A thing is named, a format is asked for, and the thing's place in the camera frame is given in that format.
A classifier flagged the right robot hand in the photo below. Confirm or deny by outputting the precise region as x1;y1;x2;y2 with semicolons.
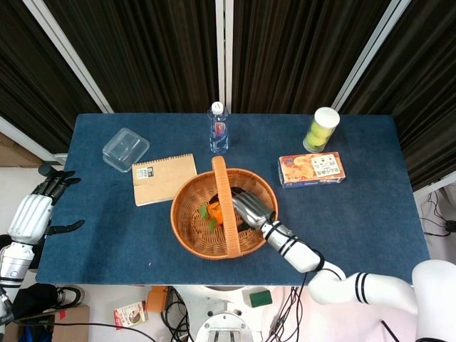
209;185;278;232

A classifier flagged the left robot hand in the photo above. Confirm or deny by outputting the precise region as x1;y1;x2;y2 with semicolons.
6;170;86;246

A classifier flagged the orange with green leaves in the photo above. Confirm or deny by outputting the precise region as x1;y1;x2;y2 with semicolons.
197;201;225;233

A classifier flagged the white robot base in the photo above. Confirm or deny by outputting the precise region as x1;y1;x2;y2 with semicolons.
174;285;286;342

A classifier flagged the woven wicker basket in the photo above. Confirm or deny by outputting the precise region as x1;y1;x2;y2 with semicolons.
170;155;279;260

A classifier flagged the orange biscuit box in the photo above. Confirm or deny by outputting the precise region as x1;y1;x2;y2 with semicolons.
277;151;347;189

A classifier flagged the blue table cloth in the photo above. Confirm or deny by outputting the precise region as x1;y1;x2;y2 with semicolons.
36;113;431;286

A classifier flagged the green sponge block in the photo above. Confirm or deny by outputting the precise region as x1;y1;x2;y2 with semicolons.
249;289;273;308

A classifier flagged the clear water bottle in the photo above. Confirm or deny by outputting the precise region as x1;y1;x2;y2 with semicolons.
207;100;229;155

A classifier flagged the black sneaker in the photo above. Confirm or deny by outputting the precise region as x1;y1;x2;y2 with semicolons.
53;285;86;309

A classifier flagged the brown spiral notebook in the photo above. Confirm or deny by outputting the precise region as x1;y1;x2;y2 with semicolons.
131;152;198;207

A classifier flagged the tennis ball tube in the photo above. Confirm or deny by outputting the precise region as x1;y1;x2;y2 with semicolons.
302;106;341;154

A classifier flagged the clear plastic food container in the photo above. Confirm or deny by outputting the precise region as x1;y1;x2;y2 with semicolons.
102;128;150;174

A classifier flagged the cardboard box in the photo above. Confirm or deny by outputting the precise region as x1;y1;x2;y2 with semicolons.
2;304;90;342

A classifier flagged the orange plastic block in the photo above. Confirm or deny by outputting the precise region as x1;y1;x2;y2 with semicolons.
146;286;171;313

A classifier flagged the small red snack box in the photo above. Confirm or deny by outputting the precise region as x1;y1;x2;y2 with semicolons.
113;301;147;329

